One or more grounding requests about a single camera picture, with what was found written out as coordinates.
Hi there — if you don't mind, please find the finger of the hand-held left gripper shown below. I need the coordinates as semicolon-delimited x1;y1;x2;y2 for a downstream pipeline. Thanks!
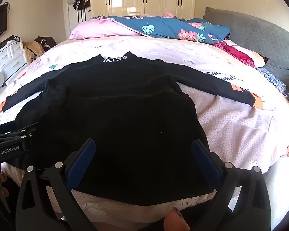
0;122;40;147

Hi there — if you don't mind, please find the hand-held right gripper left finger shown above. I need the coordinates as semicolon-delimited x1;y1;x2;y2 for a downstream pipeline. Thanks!
16;138;97;231

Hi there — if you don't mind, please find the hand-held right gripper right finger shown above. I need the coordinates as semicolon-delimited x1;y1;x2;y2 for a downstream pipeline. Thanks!
191;138;271;231

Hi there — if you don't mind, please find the black sweater with orange patches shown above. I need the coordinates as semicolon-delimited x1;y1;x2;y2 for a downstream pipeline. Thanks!
2;51;263;206

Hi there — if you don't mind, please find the person's left hand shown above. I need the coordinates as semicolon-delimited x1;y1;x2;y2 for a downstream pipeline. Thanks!
0;171;9;198

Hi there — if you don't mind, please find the person's right hand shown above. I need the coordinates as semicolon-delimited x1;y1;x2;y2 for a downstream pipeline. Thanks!
164;207;191;231

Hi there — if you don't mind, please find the pink strawberry bear printed blanket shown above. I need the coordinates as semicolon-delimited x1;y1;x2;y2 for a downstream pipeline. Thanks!
0;35;289;222

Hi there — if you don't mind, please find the white drawer cabinet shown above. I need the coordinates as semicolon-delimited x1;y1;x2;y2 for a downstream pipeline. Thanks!
0;37;28;86

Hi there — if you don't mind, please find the white cloth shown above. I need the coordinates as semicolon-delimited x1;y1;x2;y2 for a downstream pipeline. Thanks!
264;156;289;229

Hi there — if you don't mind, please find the brown crumpled cloth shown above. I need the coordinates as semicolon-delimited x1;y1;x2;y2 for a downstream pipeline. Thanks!
23;41;46;63

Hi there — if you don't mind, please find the black flat box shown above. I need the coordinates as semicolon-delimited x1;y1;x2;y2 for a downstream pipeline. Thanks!
1;36;20;47

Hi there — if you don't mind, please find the blue patterned pillow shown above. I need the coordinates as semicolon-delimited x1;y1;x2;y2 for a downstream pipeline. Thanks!
256;67;289;99

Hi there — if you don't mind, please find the red floral pillow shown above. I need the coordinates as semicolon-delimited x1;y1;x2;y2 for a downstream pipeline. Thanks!
213;40;269;68

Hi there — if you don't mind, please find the white door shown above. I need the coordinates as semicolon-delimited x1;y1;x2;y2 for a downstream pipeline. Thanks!
64;0;92;39

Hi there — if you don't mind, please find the grey quilted headboard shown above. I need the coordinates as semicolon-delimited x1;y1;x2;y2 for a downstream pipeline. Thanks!
204;7;289;106

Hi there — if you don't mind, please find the blue and pink floral quilt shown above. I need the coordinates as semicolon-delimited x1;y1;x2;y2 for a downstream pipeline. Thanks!
69;12;231;45

